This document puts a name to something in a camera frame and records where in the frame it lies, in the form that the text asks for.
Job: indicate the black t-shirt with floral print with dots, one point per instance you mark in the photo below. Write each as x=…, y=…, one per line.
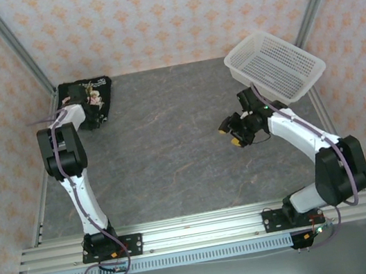
x=102, y=87

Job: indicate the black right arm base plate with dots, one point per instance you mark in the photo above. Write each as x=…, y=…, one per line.
x=272, y=220

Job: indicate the small controller circuit board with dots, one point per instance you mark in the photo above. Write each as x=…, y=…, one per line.
x=117, y=269
x=319, y=230

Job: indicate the aluminium table side rail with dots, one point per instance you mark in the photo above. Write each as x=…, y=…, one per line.
x=324, y=113
x=41, y=210

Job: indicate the white perforated plastic basket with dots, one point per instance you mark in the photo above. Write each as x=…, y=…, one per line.
x=276, y=65

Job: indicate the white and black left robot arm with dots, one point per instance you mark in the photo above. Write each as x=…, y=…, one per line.
x=93, y=208

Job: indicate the aluminium cross rail beam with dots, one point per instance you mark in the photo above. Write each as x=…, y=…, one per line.
x=202, y=228

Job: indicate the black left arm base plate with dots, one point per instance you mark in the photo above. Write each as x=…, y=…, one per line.
x=134, y=243

